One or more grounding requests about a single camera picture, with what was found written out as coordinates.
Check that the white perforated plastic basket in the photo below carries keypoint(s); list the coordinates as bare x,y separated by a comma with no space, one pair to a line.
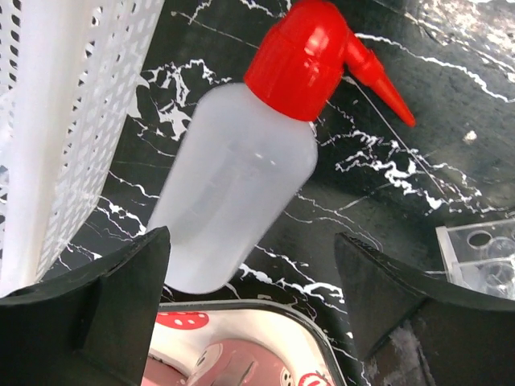
69,71

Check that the translucent pink mug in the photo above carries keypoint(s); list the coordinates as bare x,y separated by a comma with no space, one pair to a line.
229,362

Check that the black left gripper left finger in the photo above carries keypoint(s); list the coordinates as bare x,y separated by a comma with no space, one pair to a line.
89,326

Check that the clear acrylic tube rack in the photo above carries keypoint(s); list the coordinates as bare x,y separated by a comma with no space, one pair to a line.
480,257

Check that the white wash bottle red cap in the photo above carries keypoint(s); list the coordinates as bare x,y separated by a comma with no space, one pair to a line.
249,146

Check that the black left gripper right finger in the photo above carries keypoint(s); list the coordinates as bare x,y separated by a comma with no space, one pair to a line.
412,329

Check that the strawberry print white tray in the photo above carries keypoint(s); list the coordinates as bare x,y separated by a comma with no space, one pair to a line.
269,343

